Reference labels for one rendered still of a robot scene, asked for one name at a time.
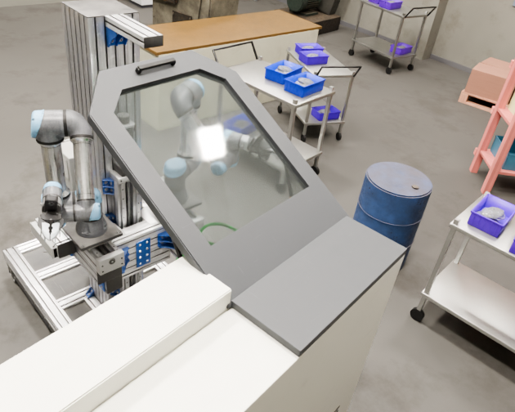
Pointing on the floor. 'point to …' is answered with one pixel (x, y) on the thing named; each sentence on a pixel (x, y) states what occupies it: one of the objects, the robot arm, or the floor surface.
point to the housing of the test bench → (282, 335)
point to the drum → (393, 201)
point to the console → (108, 344)
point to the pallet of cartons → (490, 82)
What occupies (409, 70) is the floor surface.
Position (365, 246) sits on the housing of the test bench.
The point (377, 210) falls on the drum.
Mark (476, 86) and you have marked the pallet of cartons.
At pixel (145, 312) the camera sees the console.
